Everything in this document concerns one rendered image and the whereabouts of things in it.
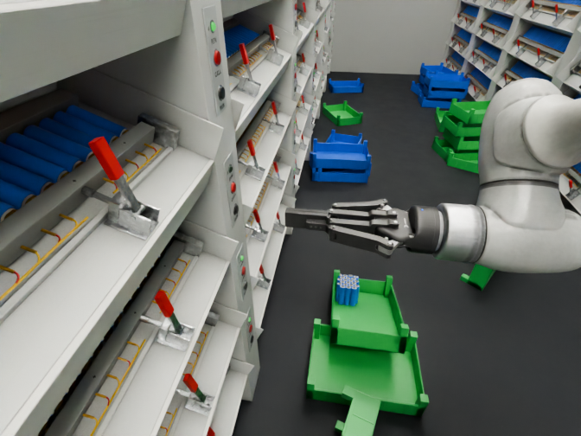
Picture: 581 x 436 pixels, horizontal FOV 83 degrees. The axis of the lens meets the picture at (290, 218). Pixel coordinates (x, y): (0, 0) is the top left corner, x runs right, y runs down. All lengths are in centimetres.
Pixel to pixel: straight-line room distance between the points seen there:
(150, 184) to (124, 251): 10
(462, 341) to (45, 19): 118
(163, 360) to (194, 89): 33
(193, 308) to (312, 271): 82
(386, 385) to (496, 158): 70
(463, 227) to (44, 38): 50
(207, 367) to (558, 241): 59
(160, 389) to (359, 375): 69
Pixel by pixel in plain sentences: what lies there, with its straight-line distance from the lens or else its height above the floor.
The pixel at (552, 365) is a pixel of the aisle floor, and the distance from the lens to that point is 130.
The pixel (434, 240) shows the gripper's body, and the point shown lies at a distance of 53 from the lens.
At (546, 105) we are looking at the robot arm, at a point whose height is 78.
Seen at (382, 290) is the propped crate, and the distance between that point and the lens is 122.
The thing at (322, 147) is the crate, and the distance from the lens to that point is 193.
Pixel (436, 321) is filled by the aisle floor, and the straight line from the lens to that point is 123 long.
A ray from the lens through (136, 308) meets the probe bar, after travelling 47.
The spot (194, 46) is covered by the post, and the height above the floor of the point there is 85.
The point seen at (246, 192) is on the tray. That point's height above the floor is 53.
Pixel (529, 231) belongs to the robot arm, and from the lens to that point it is 56.
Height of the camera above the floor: 92
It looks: 37 degrees down
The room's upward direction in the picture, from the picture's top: straight up
